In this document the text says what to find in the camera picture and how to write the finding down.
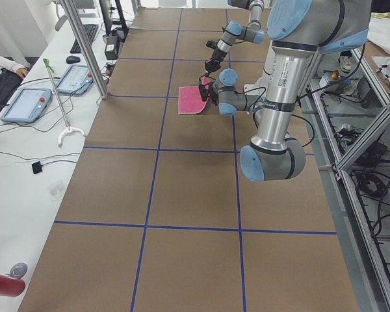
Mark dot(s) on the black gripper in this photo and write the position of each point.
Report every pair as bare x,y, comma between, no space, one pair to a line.
207,93
216,55

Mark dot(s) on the pink towel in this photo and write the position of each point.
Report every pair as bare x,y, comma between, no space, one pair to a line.
189,100

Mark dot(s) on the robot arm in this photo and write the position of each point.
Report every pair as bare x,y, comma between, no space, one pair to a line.
252,32
297,30

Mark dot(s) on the black power adapter box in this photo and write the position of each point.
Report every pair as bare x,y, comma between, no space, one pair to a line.
111,47

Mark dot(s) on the emergency stop box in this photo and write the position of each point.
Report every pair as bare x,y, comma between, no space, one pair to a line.
331,81

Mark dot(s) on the far teach pendant tablet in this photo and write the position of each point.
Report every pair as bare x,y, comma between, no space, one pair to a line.
75,81

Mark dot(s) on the teach pendant tablet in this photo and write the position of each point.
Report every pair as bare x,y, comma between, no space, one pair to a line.
28,105
75,81

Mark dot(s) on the black computer mouse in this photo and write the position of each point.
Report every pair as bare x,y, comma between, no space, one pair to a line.
72,59

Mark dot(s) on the white grabber stick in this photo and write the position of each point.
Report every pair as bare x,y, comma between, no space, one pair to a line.
68,128

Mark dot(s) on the near teach pendant tablet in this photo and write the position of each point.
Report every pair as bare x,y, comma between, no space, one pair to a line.
28,105

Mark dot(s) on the small black square device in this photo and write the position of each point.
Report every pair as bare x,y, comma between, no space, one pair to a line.
37,167

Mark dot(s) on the person in white shirt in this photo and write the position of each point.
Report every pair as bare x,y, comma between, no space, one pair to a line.
11,76

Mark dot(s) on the round silver disc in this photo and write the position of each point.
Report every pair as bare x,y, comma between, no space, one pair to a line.
18,270

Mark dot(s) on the red bottle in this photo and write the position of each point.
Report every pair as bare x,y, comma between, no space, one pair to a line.
11,287

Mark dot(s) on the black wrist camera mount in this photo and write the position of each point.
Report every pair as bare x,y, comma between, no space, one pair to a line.
211,44
204,87

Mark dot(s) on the aluminium frame post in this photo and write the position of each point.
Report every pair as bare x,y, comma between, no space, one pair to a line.
80,35

